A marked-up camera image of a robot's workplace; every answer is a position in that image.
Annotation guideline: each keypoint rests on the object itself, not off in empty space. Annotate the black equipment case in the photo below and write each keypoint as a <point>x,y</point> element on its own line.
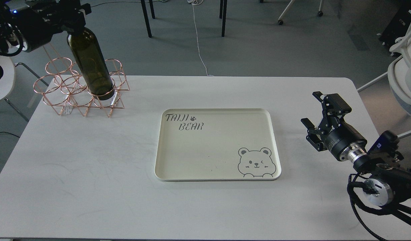
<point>398,26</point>

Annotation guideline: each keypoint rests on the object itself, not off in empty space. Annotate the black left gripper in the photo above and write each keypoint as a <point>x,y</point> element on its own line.
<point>39,20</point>

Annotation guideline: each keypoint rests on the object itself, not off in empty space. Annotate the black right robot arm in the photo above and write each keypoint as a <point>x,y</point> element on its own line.
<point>379,185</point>

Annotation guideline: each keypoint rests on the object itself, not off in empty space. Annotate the white chair base with casters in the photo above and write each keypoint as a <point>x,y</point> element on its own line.
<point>293,11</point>

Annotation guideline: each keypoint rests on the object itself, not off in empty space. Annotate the copper wire bottle rack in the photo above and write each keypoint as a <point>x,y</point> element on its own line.
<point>64,89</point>

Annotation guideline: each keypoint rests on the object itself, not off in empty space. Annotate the cream bear print tray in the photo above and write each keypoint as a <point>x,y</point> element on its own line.
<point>219,144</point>

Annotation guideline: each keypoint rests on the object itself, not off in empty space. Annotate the white chair left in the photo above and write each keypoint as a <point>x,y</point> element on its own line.
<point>7,80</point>

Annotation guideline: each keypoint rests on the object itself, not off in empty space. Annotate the dark green wine bottle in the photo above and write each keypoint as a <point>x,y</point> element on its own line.
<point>89,58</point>

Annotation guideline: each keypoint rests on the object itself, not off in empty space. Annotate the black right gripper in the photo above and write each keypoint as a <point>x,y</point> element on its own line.
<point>339,137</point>

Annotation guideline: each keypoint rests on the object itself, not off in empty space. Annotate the black table legs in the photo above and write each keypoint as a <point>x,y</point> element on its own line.
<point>180,20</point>

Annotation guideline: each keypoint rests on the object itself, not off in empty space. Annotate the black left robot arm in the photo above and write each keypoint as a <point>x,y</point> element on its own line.
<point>10,37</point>

